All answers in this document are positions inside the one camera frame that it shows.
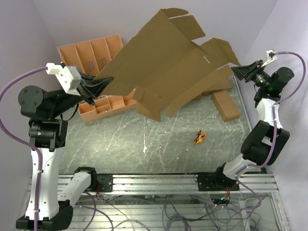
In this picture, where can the orange toy car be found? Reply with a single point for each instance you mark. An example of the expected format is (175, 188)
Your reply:
(200, 136)

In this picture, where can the folded cardboard box middle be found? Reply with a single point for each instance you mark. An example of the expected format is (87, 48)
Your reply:
(224, 84)

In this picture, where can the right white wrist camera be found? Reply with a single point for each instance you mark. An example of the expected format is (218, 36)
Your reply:
(271, 57)

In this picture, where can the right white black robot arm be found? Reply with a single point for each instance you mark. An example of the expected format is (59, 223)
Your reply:
(266, 140)

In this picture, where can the peach plastic file organizer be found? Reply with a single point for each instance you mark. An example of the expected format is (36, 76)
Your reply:
(91, 57)

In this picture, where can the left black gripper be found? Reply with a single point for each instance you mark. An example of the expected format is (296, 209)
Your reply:
(92, 88)

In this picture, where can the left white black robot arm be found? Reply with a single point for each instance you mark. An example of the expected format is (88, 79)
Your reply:
(49, 210)

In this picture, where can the aluminium mounting rail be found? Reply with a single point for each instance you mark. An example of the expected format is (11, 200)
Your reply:
(112, 184)

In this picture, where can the large cardboard box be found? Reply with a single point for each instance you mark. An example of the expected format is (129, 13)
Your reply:
(164, 68)

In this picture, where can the small folded cardboard box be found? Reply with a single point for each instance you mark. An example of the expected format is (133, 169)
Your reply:
(225, 106)

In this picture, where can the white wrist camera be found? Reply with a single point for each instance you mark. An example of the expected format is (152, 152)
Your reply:
(271, 57)
(68, 77)

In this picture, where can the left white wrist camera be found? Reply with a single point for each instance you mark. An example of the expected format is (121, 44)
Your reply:
(68, 77)

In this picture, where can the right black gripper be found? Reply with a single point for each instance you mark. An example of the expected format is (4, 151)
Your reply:
(242, 72)

